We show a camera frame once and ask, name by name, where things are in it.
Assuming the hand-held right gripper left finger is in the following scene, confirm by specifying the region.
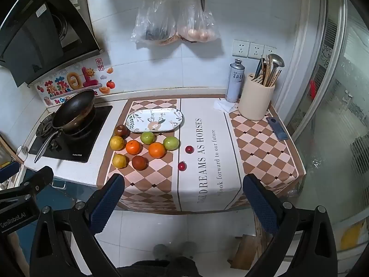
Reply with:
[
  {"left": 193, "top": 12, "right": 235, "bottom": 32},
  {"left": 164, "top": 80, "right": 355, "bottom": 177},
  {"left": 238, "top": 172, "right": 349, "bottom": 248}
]
[{"left": 29, "top": 173, "right": 126, "bottom": 277}]

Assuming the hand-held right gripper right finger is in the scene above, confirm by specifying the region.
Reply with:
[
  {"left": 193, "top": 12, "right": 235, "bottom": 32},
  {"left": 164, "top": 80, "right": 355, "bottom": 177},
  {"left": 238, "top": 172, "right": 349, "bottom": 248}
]
[{"left": 243, "top": 174, "right": 338, "bottom": 277}]

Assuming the black range hood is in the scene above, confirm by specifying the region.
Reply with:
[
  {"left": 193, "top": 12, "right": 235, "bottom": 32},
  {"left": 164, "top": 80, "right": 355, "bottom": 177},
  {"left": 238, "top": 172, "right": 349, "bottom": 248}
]
[{"left": 0, "top": 0, "right": 104, "bottom": 88}]

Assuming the green apple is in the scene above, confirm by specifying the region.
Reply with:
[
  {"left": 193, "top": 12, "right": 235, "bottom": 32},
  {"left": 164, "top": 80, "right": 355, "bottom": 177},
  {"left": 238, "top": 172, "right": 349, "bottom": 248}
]
[
  {"left": 163, "top": 136, "right": 180, "bottom": 151},
  {"left": 140, "top": 132, "right": 156, "bottom": 145}
]

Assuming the glass sliding door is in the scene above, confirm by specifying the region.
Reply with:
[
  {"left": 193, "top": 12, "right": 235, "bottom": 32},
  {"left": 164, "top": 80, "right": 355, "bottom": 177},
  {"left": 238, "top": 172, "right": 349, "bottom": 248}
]
[{"left": 288, "top": 0, "right": 369, "bottom": 266}]

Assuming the colourful wall sticker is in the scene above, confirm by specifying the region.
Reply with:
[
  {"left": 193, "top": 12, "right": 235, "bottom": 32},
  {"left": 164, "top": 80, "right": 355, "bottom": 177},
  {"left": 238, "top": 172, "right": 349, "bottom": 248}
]
[{"left": 36, "top": 58, "right": 116, "bottom": 106}]

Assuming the bundle of wooden chopsticks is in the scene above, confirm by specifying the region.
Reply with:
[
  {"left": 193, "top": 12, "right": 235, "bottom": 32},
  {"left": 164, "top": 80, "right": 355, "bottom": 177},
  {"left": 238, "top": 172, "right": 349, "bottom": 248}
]
[{"left": 261, "top": 57, "right": 281, "bottom": 87}]

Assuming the dark blue phone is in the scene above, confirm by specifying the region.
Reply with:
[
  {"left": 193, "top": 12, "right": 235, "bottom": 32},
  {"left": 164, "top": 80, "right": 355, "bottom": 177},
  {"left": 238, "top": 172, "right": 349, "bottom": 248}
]
[{"left": 265, "top": 117, "right": 289, "bottom": 141}]

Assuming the dark red apple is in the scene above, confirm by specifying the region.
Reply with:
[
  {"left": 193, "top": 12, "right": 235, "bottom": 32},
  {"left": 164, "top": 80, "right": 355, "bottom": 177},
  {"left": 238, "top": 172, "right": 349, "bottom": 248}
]
[
  {"left": 114, "top": 124, "right": 130, "bottom": 138},
  {"left": 132, "top": 155, "right": 149, "bottom": 171}
]

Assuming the floral oval plate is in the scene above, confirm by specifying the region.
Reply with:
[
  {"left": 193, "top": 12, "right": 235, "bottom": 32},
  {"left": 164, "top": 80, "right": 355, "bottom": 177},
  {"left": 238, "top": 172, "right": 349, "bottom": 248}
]
[{"left": 125, "top": 108, "right": 184, "bottom": 133}]

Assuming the wooden board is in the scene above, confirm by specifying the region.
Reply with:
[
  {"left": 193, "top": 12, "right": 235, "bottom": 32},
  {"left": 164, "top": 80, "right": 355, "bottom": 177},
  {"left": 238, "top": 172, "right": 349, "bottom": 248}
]
[{"left": 0, "top": 133, "right": 25, "bottom": 165}]

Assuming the wooden stool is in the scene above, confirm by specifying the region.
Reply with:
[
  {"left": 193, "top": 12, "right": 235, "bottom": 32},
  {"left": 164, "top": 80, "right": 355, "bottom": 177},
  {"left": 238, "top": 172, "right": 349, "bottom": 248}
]
[{"left": 228, "top": 234, "right": 261, "bottom": 271}]

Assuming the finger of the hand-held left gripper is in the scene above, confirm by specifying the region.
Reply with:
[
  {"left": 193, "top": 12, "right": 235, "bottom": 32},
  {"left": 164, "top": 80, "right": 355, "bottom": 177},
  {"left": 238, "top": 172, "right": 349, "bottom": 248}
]
[
  {"left": 0, "top": 166, "right": 54, "bottom": 208},
  {"left": 0, "top": 161, "right": 21, "bottom": 184}
]

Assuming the white tissue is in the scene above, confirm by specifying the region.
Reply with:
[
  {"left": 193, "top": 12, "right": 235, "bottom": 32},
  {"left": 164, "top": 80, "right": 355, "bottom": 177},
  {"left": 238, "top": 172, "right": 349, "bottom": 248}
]
[{"left": 213, "top": 98, "right": 241, "bottom": 114}]

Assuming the person's dark clothing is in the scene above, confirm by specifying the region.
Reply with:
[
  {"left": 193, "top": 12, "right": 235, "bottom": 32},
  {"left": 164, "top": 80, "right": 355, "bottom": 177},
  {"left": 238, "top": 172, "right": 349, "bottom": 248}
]
[{"left": 118, "top": 255, "right": 202, "bottom": 277}]

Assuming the yellow object behind glass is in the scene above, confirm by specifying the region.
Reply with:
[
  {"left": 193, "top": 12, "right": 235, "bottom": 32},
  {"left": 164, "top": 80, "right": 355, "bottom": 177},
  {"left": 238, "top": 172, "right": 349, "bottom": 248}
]
[{"left": 342, "top": 221, "right": 365, "bottom": 246}]

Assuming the person's grey slipper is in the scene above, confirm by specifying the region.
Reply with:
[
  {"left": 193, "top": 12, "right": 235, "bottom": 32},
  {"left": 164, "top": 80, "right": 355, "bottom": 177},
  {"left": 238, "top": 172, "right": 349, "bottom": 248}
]
[
  {"left": 153, "top": 244, "right": 170, "bottom": 262},
  {"left": 177, "top": 241, "right": 198, "bottom": 259}
]

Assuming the silver spray can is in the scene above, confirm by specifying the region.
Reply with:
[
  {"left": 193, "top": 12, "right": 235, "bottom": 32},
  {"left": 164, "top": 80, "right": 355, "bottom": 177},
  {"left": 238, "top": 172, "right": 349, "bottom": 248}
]
[{"left": 225, "top": 59, "right": 245, "bottom": 103}]

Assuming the yellow citrus fruit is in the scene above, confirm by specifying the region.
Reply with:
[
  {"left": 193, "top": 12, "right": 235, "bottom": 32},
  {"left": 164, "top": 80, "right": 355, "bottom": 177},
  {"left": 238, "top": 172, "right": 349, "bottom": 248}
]
[
  {"left": 110, "top": 135, "right": 125, "bottom": 151},
  {"left": 112, "top": 153, "right": 128, "bottom": 169}
]

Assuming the clear plastic bag with onions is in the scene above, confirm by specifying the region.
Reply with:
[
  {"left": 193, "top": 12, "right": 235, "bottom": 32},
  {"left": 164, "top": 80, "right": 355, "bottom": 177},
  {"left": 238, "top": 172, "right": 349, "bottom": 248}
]
[{"left": 176, "top": 0, "right": 221, "bottom": 43}]

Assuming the white wall socket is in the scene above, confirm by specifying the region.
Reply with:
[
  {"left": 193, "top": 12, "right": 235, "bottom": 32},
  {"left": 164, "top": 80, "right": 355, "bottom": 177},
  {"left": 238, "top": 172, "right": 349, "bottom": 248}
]
[
  {"left": 263, "top": 45, "right": 277, "bottom": 60},
  {"left": 232, "top": 39, "right": 251, "bottom": 58},
  {"left": 248, "top": 42, "right": 265, "bottom": 60}
]

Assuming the black frying pan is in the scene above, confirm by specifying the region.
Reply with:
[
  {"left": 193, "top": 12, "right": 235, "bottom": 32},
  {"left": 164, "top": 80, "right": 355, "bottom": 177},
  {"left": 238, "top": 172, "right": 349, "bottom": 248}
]
[{"left": 34, "top": 89, "right": 96, "bottom": 163}]

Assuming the black glass gas stove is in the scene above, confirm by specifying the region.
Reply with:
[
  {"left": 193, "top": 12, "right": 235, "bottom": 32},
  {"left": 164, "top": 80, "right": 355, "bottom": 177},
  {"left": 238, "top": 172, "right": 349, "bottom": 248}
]
[{"left": 28, "top": 105, "right": 113, "bottom": 163}]

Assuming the orange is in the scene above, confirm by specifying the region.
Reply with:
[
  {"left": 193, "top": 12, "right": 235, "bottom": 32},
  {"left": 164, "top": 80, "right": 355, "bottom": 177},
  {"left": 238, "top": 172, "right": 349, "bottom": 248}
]
[
  {"left": 148, "top": 142, "right": 167, "bottom": 159},
  {"left": 126, "top": 140, "right": 143, "bottom": 155}
]

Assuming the beige utensil holder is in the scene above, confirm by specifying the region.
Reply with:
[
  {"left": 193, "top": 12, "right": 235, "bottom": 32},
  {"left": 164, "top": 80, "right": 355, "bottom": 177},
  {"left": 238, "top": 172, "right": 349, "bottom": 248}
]
[{"left": 238, "top": 73, "right": 276, "bottom": 121}]

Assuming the blue cabinet front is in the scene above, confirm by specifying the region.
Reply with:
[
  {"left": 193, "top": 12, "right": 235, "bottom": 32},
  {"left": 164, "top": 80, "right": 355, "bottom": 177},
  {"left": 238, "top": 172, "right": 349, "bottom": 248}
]
[{"left": 17, "top": 169, "right": 95, "bottom": 254}]

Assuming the metal ladle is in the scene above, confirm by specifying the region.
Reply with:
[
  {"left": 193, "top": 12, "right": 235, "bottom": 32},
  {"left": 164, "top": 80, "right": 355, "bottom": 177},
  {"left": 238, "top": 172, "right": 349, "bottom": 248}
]
[{"left": 267, "top": 53, "right": 285, "bottom": 86}]

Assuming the checkered printed tablecloth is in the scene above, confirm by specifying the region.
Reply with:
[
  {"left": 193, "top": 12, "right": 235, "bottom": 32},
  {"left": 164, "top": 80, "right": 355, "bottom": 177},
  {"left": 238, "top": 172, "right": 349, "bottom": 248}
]
[{"left": 96, "top": 94, "right": 307, "bottom": 214}]

